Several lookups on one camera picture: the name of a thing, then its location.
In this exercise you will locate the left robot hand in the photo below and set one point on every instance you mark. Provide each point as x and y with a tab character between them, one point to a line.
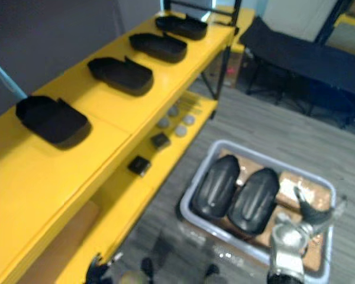
99	270

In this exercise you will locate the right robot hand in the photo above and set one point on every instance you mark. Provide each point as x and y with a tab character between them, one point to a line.
313	213

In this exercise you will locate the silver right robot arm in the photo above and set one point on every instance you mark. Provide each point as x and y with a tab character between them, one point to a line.
288	245

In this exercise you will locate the yellow metal shelf unit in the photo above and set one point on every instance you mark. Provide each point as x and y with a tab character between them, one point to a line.
112	118

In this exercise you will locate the brown cardboard liner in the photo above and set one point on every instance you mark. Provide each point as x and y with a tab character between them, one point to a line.
290	189

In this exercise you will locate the dark robot foot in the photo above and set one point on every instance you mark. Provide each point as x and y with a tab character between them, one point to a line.
147	267
213	269

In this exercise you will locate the black plastic housing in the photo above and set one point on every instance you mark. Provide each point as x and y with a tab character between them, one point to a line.
159	47
121	75
183	27
254	201
217	186
53	121

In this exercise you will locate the small black square box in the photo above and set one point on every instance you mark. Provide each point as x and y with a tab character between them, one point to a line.
139	165
160	140

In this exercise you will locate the grey plastic bin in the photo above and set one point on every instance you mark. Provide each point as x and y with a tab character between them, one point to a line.
201	168

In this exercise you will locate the grey round disc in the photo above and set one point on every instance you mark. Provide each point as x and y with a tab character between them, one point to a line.
188	120
163	123
180	131
173	111

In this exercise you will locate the black folding cot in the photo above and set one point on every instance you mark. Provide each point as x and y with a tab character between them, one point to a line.
307	56

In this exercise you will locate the dark flat strips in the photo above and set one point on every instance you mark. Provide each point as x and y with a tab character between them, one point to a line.
190	103

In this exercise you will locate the brown cardboard box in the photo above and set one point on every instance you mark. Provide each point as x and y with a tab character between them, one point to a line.
233	66

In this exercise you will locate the white board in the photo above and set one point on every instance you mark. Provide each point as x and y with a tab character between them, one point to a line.
296	17

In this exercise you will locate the light blue pole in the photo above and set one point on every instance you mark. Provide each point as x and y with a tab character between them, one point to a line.
6	77

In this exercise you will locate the yellow shelf with black frame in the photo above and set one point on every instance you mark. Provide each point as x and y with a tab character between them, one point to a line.
352	26

